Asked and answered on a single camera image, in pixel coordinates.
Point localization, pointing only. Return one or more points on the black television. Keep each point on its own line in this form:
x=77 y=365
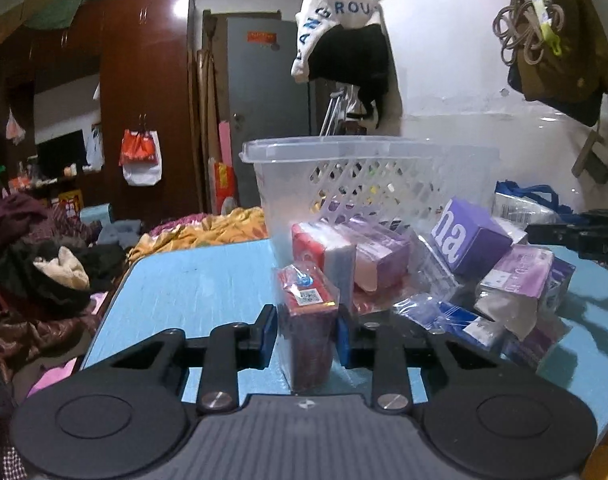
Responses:
x=64 y=151

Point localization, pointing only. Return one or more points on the metal crutches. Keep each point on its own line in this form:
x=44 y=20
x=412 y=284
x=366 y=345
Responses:
x=335 y=114

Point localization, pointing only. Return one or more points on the red white hanging bag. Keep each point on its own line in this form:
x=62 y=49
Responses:
x=140 y=158

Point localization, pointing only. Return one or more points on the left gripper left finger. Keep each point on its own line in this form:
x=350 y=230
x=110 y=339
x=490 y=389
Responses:
x=230 y=349

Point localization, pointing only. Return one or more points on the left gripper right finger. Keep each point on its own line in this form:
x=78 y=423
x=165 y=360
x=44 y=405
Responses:
x=380 y=349

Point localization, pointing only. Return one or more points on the black garment hanging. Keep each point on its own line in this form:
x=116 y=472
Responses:
x=359 y=57

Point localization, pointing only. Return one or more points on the pink purple tissue pack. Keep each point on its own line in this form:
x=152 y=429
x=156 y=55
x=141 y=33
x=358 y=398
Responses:
x=382 y=255

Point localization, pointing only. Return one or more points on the red white tissue pack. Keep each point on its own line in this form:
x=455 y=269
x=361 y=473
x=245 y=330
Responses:
x=330 y=251

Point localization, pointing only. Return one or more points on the white jacket blue letters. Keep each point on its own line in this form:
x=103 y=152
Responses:
x=317 y=17

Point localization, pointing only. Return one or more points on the clear plastic laundry basket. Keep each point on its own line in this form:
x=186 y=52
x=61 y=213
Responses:
x=400 y=183

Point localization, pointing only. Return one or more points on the purple box white letters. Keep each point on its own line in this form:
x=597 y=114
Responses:
x=469 y=240

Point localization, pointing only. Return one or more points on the dark clothes pile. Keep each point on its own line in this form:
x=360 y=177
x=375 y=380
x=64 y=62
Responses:
x=50 y=267

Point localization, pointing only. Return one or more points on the light purple tissue pack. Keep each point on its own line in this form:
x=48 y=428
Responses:
x=511 y=292

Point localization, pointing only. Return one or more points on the blue shopping bag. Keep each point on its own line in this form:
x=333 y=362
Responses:
x=538 y=204

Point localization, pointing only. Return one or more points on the brown hanging bag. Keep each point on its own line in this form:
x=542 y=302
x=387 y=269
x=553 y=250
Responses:
x=574 y=81

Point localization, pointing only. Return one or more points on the dark red wooden wardrobe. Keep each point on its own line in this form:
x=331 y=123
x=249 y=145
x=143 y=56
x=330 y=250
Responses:
x=142 y=51

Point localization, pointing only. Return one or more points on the blue white tissue pack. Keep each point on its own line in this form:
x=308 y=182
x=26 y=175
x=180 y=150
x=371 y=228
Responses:
x=439 y=316

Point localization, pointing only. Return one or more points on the yellow orange blanket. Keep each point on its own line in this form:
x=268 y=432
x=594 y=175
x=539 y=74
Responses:
x=201 y=230

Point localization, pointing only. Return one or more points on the grey door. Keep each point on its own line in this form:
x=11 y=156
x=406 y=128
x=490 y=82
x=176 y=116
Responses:
x=264 y=100

